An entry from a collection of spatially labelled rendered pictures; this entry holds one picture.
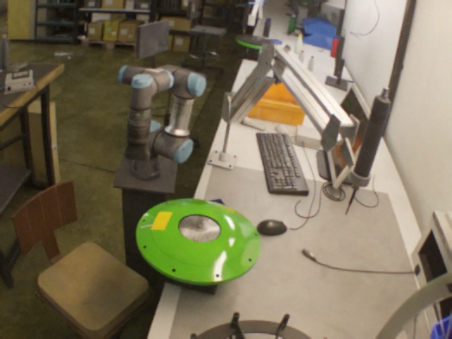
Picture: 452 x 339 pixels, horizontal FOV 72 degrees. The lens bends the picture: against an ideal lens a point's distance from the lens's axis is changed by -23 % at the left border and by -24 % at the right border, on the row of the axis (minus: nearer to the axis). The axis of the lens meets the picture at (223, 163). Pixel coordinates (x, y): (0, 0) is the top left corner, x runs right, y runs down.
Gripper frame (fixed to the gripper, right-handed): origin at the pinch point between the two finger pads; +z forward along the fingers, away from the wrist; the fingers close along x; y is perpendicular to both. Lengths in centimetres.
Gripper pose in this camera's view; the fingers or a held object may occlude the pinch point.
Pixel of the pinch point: (137, 169)
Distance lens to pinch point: 128.1
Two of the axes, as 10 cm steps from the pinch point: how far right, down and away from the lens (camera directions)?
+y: 0.3, 5.3, -8.5
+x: 9.9, 1.0, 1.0
